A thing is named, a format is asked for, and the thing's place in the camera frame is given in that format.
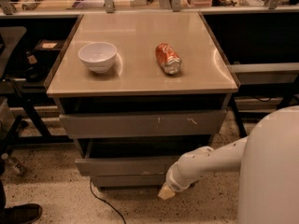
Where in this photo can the clear plastic water bottle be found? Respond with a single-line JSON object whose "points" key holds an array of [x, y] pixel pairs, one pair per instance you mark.
{"points": [[14, 164]]}

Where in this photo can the black shoe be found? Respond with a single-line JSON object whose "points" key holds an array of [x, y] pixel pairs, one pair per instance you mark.
{"points": [[21, 214]]}

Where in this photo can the white bowl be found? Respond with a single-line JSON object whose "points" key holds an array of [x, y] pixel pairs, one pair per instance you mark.
{"points": [[99, 57]]}

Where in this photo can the orange soda can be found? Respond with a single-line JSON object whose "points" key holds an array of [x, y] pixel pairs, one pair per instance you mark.
{"points": [[168, 59]]}

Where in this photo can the yellow foam padded gripper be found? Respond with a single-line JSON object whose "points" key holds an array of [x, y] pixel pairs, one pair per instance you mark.
{"points": [[173, 180]]}

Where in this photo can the grey drawer cabinet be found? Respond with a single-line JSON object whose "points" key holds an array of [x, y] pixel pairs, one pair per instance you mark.
{"points": [[136, 83]]}

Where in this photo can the grey bottom drawer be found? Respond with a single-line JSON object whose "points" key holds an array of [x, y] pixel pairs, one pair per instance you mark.
{"points": [[109, 181]]}

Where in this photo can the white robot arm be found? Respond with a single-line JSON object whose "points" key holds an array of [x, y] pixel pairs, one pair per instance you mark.
{"points": [[268, 162]]}

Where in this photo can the grey drawer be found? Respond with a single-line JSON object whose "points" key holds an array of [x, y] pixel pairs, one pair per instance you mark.
{"points": [[136, 155], [143, 124], [109, 181]]}

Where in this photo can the grey top drawer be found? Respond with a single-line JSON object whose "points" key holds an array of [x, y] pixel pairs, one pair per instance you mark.
{"points": [[143, 124]]}

